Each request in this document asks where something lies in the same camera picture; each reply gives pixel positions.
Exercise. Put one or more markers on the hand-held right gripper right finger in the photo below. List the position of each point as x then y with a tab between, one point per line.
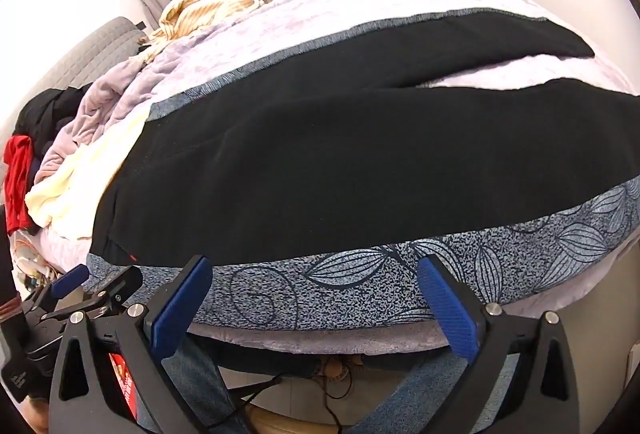
450	309

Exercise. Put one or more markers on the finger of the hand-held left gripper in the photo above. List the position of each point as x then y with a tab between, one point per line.
117	288
72	281

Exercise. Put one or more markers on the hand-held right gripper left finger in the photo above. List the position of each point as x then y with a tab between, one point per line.
180	301

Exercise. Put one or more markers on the blue-grey leaf patterned cloth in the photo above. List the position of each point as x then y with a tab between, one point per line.
350	279

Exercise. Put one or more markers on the black pants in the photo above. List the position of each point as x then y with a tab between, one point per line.
300	154

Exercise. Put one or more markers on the colourful patterned cloth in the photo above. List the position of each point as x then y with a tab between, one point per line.
30	254

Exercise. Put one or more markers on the person's left leg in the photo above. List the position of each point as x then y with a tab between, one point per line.
200	384

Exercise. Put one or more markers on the person's leg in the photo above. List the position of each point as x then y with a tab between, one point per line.
200	384
415	391

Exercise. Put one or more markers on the person's right leg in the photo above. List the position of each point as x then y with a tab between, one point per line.
415	391

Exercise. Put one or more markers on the red garment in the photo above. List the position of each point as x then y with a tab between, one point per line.
17	174

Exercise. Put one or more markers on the brown slippers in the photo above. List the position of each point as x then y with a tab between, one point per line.
335	366

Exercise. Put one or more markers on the black clothes pile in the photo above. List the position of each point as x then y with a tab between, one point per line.
45	114

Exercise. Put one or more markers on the crumpled lilac fleece blanket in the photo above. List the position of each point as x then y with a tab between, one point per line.
100	109

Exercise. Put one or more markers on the grey padded headboard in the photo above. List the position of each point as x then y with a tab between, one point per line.
85	59

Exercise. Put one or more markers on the beige striped ribbed garment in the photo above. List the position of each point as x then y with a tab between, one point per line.
210	7

